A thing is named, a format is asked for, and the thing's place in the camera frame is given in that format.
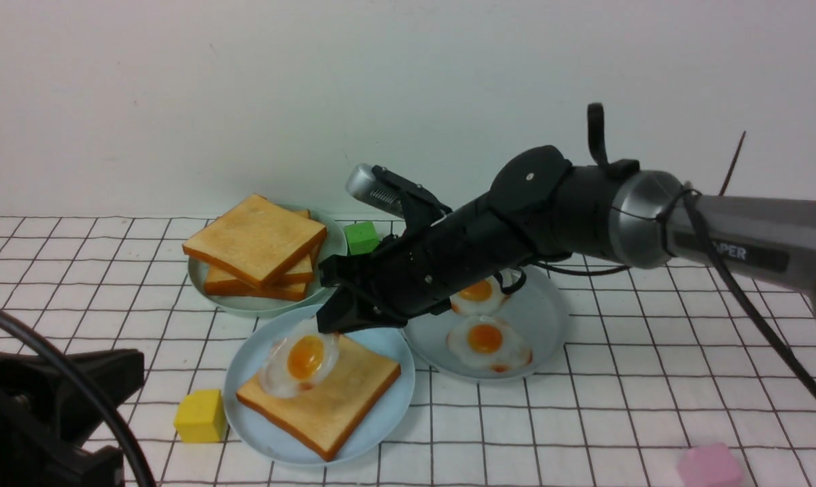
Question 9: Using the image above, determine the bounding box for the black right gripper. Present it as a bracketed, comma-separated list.
[316, 145, 574, 335]

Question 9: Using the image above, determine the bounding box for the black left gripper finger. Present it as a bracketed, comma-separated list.
[16, 349, 145, 446]

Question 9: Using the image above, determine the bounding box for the fried egg moved to sandwich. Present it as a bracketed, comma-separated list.
[256, 317, 340, 398]

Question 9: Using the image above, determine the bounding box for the toast slice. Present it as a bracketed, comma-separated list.
[204, 267, 311, 302]
[270, 230, 327, 285]
[236, 333, 402, 463]
[182, 194, 327, 289]

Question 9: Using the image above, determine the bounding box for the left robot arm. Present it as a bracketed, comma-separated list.
[0, 309, 156, 486]

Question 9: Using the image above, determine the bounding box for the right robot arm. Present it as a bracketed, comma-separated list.
[317, 145, 816, 333]

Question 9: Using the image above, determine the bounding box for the green cube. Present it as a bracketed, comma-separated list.
[344, 221, 381, 255]

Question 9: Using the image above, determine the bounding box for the green plate with bread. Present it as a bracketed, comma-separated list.
[187, 208, 348, 319]

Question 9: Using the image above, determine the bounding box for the yellow cube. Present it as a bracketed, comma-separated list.
[173, 389, 227, 444]

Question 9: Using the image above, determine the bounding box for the back fried egg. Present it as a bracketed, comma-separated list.
[449, 269, 516, 317]

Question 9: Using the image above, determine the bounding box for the fried egg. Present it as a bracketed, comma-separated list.
[445, 315, 534, 374]
[449, 269, 516, 317]

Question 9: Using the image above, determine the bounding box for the light blue plate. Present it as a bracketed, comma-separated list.
[223, 304, 416, 467]

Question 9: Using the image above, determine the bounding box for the front fried egg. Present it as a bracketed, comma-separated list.
[445, 315, 534, 374]

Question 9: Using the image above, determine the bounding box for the grey plate with eggs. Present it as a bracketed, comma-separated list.
[402, 268, 572, 383]

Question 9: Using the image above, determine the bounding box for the pink cube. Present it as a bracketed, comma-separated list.
[677, 443, 744, 486]

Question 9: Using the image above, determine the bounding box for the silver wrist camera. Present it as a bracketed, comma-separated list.
[344, 163, 453, 237]

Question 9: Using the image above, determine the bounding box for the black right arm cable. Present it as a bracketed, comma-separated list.
[496, 102, 816, 428]

